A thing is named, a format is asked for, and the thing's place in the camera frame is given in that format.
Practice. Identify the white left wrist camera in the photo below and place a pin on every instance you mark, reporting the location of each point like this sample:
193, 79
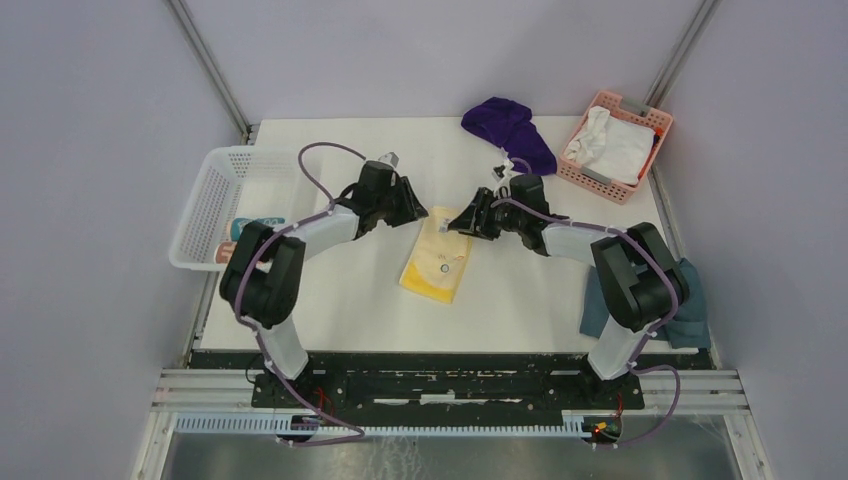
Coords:
391, 159

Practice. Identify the pink plastic basket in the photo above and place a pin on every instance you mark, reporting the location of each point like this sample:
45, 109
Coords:
628, 110

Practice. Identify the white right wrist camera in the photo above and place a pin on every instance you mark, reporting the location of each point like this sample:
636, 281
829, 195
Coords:
504, 171

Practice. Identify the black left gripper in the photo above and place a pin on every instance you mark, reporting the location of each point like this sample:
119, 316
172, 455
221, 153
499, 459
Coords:
412, 207

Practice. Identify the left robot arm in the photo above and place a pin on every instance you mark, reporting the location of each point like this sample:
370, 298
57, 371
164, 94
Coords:
262, 279

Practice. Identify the cream rabbit text towel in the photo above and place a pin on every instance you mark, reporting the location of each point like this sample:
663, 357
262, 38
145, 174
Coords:
224, 252

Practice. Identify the white plastic basket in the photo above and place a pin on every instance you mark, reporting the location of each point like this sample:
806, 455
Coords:
238, 182

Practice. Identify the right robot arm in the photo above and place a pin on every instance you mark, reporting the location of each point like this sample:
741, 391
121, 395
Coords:
640, 281

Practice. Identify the dark teal cloth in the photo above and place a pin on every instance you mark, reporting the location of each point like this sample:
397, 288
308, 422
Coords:
688, 328

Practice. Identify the yellow cloth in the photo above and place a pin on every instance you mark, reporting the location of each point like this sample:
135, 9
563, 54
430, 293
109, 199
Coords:
438, 259

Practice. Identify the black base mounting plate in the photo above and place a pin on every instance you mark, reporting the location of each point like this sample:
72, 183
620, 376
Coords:
458, 390

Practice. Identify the white toothed cable rail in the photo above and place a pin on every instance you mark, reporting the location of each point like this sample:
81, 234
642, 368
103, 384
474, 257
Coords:
280, 424

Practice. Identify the purple cloth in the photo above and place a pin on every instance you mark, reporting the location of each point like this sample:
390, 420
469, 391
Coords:
508, 126

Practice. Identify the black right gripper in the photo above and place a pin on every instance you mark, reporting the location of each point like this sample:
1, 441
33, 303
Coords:
471, 222

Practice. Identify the white cloth in basket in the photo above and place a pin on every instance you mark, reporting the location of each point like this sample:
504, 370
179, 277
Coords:
615, 149

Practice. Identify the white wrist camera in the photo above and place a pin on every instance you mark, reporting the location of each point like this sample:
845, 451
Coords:
504, 171
391, 159

